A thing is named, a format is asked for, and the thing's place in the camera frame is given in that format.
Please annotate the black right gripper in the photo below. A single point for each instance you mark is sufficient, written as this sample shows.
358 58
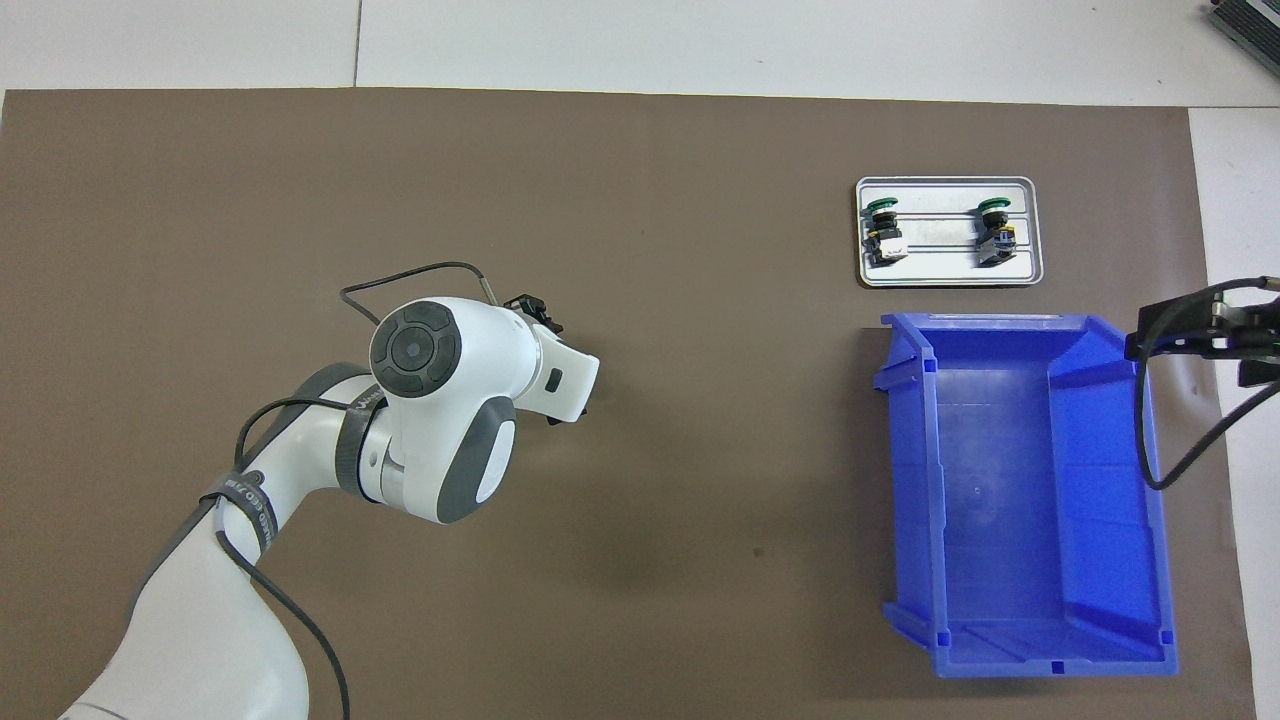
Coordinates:
1250 328

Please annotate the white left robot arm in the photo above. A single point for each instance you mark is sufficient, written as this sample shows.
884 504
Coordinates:
440 420

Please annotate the green push button yellow base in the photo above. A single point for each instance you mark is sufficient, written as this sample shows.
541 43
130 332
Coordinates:
995 240

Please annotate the green push button white base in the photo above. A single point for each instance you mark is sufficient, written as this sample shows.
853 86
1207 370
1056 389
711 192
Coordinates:
885 245

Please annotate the brown table mat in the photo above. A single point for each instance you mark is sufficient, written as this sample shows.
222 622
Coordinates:
700 450

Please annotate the blue plastic storage bin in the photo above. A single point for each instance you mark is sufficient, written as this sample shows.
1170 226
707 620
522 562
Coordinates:
1000 520

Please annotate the grey metal tray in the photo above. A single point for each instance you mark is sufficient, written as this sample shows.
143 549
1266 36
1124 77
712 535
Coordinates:
940 235

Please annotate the grey ribbed metal device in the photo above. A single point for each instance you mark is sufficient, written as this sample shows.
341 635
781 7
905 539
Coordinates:
1250 20

